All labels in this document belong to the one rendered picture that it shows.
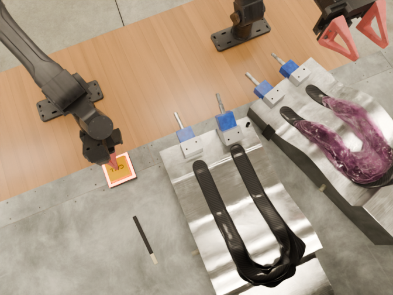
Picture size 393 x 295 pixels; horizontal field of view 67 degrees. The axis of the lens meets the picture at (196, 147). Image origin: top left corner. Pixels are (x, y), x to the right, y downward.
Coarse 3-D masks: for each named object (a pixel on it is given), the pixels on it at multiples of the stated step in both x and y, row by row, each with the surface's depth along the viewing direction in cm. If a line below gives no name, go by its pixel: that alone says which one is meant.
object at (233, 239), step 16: (240, 160) 79; (208, 176) 78; (256, 176) 78; (208, 192) 77; (256, 192) 77; (224, 208) 75; (272, 208) 74; (224, 224) 73; (272, 224) 71; (224, 240) 70; (240, 240) 69; (288, 240) 71; (240, 256) 69; (288, 256) 72; (240, 272) 65; (256, 272) 72; (272, 272) 72; (288, 272) 70
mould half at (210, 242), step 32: (192, 160) 78; (224, 160) 79; (256, 160) 79; (192, 192) 76; (224, 192) 76; (192, 224) 74; (256, 224) 71; (288, 224) 70; (224, 256) 67; (256, 256) 67; (224, 288) 65; (256, 288) 72; (288, 288) 72; (320, 288) 72
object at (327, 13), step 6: (348, 0) 52; (318, 6) 57; (330, 6) 52; (336, 6) 52; (342, 6) 53; (324, 12) 53; (330, 12) 52; (336, 12) 53; (360, 12) 58; (324, 18) 53; (330, 18) 55; (348, 18) 56; (318, 24) 55; (324, 24) 56; (318, 30) 56
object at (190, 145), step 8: (176, 112) 82; (176, 120) 82; (184, 128) 80; (184, 136) 79; (192, 136) 79; (184, 144) 77; (192, 144) 77; (200, 144) 77; (184, 152) 76; (192, 152) 76; (200, 152) 79
